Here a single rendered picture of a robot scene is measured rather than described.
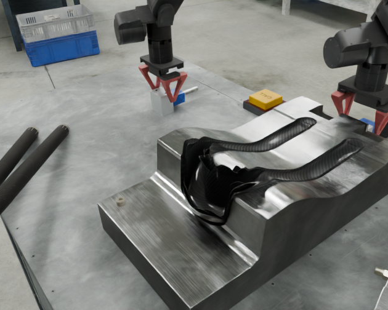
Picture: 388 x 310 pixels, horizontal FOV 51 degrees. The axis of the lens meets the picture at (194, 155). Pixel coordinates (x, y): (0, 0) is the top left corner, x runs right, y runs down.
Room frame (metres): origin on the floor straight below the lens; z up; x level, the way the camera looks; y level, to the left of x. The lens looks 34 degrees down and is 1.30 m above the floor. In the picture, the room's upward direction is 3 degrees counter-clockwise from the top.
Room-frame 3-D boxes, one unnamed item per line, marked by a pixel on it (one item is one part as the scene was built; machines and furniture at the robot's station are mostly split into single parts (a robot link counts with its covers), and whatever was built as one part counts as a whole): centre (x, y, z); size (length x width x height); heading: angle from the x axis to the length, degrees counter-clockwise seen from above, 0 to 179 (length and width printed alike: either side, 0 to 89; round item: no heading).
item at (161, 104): (0.98, 0.04, 0.83); 0.13 x 0.05 x 0.05; 125
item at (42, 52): (3.67, 1.14, 0.11); 0.61 x 0.41 x 0.22; 113
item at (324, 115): (0.73, -0.27, 0.87); 0.05 x 0.05 x 0.04; 35
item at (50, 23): (3.67, 1.14, 0.28); 0.61 x 0.41 x 0.15; 113
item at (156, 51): (0.95, 0.07, 0.96); 0.10 x 0.07 x 0.07; 35
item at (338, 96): (0.76, -0.34, 0.89); 0.07 x 0.07 x 0.09; 38
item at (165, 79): (0.93, 0.05, 0.88); 0.07 x 0.07 x 0.09; 35
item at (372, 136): (0.64, -0.33, 0.87); 0.05 x 0.05 x 0.04; 35
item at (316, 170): (0.56, -0.13, 0.92); 0.35 x 0.16 x 0.09; 125
